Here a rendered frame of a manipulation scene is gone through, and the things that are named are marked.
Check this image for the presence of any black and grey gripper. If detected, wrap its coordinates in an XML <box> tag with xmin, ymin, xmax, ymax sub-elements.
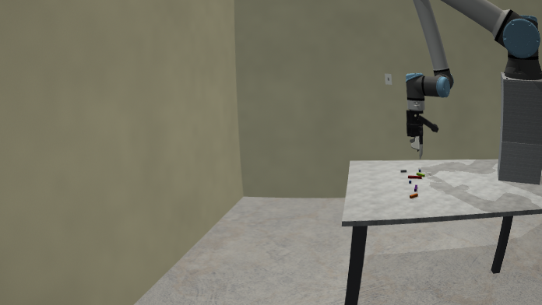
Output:
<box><xmin>406</xmin><ymin>110</ymin><xmax>423</xmax><ymax>158</ymax></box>

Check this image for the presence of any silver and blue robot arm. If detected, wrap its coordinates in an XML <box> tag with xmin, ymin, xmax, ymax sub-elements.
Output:
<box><xmin>406</xmin><ymin>0</ymin><xmax>542</xmax><ymax>111</ymax></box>

